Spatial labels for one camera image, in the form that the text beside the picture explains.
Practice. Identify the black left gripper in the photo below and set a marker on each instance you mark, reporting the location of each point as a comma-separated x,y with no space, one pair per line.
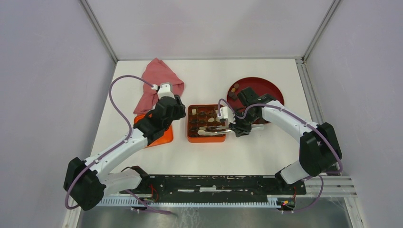
180,108

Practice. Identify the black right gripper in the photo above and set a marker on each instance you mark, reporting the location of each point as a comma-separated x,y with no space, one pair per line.
239,129

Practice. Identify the orange chocolate box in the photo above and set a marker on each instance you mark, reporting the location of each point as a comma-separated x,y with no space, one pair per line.
194,122

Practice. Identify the silver white-handled tongs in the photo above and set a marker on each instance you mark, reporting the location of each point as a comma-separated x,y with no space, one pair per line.
219,130

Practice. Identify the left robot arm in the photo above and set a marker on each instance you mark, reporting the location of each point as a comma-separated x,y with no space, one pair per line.
88,181

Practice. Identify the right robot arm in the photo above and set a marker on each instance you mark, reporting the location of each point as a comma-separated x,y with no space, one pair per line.
319,150

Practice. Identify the pink cloth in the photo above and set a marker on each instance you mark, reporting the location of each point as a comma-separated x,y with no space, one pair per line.
157,72

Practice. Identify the red round plate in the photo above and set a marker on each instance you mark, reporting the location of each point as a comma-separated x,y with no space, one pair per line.
259,85

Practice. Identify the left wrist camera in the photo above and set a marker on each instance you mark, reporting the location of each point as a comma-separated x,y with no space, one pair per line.
163,90

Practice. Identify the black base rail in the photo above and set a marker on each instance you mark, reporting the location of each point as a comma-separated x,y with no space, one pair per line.
215,189

